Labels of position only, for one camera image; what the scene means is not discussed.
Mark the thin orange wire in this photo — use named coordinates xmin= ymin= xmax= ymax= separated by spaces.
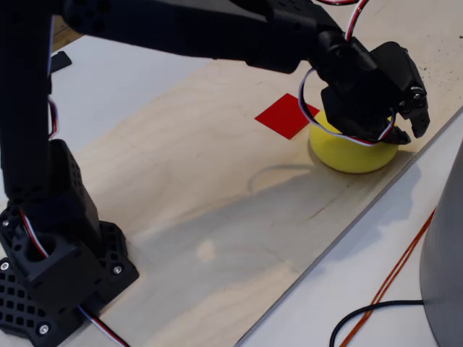
xmin=341 ymin=211 xmax=438 ymax=347
xmin=338 ymin=207 xmax=436 ymax=347

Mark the flat black plastic piece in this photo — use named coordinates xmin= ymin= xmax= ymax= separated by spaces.
xmin=49 ymin=50 xmax=73 ymax=74

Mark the light plywood board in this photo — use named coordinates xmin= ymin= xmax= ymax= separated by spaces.
xmin=0 ymin=0 xmax=463 ymax=347

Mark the yellow round foam disc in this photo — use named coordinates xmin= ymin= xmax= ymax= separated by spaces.
xmin=308 ymin=110 xmax=400 ymax=175

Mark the gripper servo cable loop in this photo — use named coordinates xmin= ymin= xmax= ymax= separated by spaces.
xmin=298 ymin=67 xmax=397 ymax=147

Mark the red white black base cable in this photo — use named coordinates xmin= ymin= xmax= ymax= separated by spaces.
xmin=77 ymin=305 xmax=130 ymax=347

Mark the grey round conical object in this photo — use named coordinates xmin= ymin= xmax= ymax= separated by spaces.
xmin=419 ymin=139 xmax=463 ymax=347

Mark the thin black cable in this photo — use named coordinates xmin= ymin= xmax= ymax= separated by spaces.
xmin=328 ymin=299 xmax=425 ymax=347

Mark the red square patch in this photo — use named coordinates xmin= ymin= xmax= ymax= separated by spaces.
xmin=254 ymin=93 xmax=321 ymax=141

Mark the wrist servo cable loop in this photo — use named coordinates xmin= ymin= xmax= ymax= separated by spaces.
xmin=316 ymin=0 xmax=370 ymax=43

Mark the black robot arm with base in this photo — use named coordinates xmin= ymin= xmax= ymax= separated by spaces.
xmin=0 ymin=0 xmax=381 ymax=346

